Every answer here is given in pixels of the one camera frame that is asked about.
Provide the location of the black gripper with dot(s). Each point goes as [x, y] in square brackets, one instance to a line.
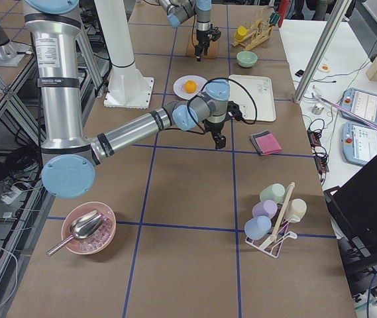
[201, 36]
[215, 127]

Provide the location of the orange fruit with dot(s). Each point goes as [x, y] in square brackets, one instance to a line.
[190, 86]

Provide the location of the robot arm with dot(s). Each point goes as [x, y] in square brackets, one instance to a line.
[201, 10]
[70, 158]

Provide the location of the cream bear tray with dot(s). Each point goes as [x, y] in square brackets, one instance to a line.
[260, 89]

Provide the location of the wooden cutting board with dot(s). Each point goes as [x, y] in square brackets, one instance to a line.
[212, 52]

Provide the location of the yellow cup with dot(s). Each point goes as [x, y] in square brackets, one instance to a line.
[240, 33]

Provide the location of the green bowl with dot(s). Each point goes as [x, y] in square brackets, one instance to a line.
[246, 59]

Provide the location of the white round plate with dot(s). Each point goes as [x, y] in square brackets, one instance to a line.
[179, 86]

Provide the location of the pink cloth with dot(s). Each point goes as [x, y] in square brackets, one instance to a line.
[268, 144]

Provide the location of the wooden dish rack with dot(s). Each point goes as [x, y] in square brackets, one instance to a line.
[259, 31]

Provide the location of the green cup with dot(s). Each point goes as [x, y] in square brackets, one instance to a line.
[274, 192]

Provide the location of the purple cup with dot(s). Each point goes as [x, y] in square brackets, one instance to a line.
[266, 208]

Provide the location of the blue cup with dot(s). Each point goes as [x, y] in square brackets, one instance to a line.
[257, 227]

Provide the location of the beige cup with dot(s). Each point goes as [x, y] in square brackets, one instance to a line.
[296, 207]

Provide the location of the lower teach pendant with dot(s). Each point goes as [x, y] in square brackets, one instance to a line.
[359, 143]

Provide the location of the teach pendant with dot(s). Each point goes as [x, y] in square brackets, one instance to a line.
[361, 103]
[359, 143]

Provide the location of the upper teach pendant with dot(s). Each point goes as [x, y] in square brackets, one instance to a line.
[361, 103]

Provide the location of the black laptop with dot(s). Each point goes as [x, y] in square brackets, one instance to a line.
[354, 207]

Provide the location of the metal scoop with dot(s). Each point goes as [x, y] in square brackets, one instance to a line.
[82, 228]

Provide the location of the pink bowl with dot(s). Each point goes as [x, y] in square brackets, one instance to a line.
[96, 235]

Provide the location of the wooden rack handle rod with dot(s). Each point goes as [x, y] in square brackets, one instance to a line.
[278, 222]

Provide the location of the white wire cup rack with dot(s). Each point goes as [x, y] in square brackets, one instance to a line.
[273, 248]

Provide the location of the aluminium frame post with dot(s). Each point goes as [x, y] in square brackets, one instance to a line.
[322, 45]

